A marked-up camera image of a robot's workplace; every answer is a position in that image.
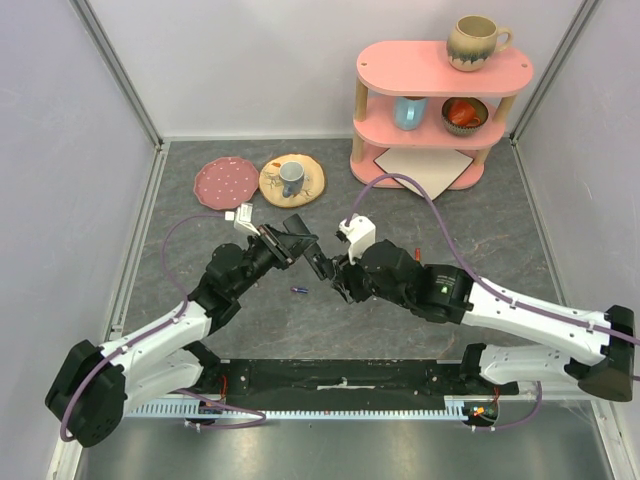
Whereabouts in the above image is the pink three-tier shelf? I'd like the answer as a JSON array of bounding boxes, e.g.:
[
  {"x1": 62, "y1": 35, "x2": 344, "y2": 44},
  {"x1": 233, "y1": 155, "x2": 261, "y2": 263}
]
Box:
[{"x1": 350, "y1": 40, "x2": 533, "y2": 190}]

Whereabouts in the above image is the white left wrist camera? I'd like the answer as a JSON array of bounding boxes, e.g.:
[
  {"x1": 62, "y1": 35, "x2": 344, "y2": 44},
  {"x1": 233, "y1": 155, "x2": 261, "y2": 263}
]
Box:
[{"x1": 224, "y1": 203, "x2": 259, "y2": 235}]

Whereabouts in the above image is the yellow floral plate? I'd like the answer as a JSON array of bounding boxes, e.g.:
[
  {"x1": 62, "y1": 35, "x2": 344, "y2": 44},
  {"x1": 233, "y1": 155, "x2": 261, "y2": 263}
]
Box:
[{"x1": 259, "y1": 154, "x2": 326, "y2": 208}]

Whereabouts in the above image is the red cup in bowl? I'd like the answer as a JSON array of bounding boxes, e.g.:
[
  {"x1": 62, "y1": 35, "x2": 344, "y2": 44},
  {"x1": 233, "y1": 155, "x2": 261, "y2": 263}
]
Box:
[{"x1": 447, "y1": 99, "x2": 482, "y2": 128}]

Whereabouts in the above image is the beige ceramic mug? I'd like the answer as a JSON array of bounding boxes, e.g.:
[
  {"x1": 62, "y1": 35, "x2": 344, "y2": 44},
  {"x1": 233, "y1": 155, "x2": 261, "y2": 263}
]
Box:
[{"x1": 446, "y1": 15, "x2": 513, "y2": 72}]

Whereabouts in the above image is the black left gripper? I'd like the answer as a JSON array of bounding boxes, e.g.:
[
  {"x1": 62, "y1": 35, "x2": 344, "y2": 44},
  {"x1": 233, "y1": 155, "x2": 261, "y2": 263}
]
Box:
[{"x1": 231, "y1": 221, "x2": 319, "y2": 297}]

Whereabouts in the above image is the grey blue mug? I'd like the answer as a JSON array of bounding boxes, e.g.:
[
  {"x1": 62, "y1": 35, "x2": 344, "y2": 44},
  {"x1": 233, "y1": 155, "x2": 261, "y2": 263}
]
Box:
[{"x1": 279, "y1": 161, "x2": 305, "y2": 198}]

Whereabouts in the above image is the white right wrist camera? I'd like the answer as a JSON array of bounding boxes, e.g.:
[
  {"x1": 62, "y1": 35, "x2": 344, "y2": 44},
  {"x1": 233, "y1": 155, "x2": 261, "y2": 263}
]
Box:
[{"x1": 336, "y1": 213, "x2": 376, "y2": 265}]

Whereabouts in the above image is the dark patterned bowl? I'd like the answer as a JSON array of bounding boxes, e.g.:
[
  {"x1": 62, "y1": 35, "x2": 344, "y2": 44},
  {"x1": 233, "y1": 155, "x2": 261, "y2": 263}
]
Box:
[{"x1": 441, "y1": 97, "x2": 489, "y2": 137}]

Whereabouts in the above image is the black remote control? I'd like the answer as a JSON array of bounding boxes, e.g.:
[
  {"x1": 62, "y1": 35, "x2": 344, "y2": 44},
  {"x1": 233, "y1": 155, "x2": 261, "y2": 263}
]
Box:
[{"x1": 303, "y1": 244, "x2": 328, "y2": 280}]

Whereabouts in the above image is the light blue mug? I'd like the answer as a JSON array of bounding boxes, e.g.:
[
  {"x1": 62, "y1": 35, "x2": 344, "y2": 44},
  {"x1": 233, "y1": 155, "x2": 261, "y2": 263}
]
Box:
[{"x1": 393, "y1": 96, "x2": 428, "y2": 131}]

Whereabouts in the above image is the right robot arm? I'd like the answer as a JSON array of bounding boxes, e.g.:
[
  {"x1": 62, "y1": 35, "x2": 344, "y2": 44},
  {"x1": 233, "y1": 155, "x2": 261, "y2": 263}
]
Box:
[{"x1": 331, "y1": 240, "x2": 635, "y2": 402}]

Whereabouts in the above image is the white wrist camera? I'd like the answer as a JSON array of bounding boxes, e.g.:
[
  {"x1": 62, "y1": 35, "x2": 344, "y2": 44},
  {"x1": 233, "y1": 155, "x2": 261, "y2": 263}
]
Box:
[
  {"x1": 224, "y1": 203, "x2": 259, "y2": 235},
  {"x1": 336, "y1": 213, "x2": 376, "y2": 265}
]

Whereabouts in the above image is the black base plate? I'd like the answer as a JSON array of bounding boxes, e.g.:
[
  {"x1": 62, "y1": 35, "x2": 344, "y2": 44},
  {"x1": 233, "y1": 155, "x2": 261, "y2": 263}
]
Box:
[{"x1": 192, "y1": 359, "x2": 519, "y2": 412}]

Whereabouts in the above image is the pink dotted plate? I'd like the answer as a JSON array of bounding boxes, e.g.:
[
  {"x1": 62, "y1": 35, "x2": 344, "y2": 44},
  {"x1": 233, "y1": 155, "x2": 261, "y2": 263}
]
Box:
[{"x1": 193, "y1": 156, "x2": 259, "y2": 211}]

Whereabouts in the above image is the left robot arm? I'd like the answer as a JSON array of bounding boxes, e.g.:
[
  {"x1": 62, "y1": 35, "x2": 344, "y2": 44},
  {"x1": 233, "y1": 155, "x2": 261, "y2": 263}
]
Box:
[{"x1": 45, "y1": 215, "x2": 318, "y2": 448}]

